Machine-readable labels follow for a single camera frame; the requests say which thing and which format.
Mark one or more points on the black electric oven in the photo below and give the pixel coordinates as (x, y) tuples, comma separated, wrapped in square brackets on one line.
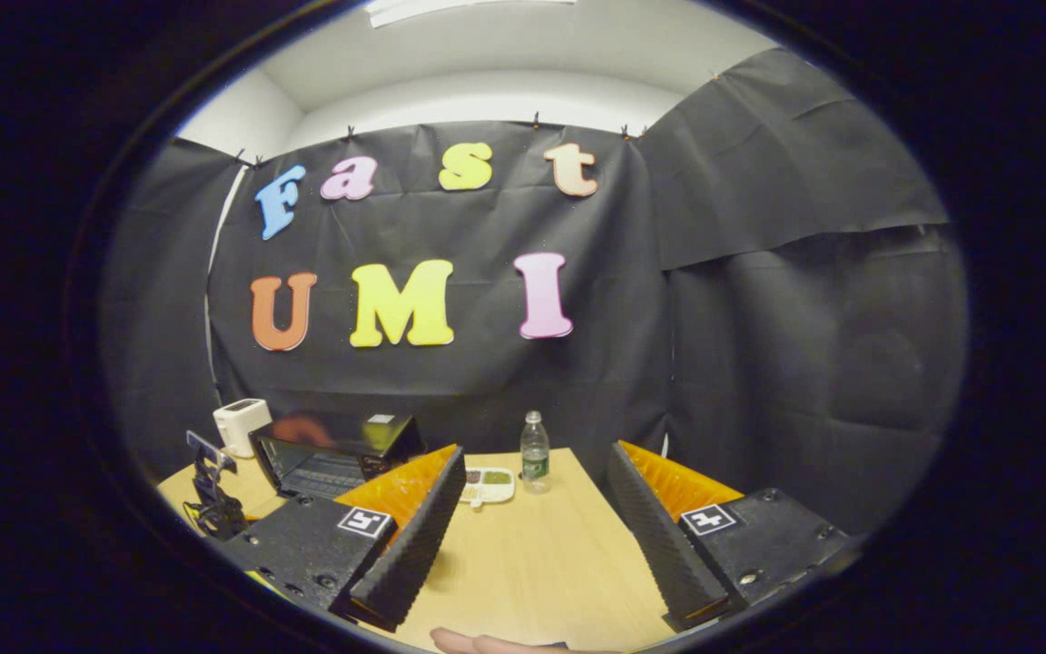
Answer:
[(332, 472)]

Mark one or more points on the white divided seasoning dish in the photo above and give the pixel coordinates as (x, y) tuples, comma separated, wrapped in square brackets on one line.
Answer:
[(491, 483)]

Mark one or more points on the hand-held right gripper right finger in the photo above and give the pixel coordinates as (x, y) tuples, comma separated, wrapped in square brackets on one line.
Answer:
[(664, 554)]

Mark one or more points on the rectangular ceiling light panel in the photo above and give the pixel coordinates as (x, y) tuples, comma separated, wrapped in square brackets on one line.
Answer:
[(450, 9)]

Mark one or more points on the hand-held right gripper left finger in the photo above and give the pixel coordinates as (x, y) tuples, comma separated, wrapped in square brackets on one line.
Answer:
[(414, 554)]

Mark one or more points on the white toaster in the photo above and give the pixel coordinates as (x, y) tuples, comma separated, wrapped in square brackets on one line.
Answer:
[(237, 422)]

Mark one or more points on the clear plastic water bottle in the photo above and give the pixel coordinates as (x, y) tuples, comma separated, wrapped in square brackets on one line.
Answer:
[(535, 463)]

